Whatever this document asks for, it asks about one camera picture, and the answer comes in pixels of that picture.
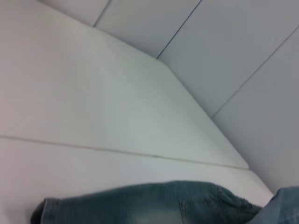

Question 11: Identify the blue denim shorts basketball print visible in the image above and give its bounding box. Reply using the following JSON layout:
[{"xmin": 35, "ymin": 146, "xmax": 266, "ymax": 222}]
[{"xmin": 30, "ymin": 179, "xmax": 299, "ymax": 224}]

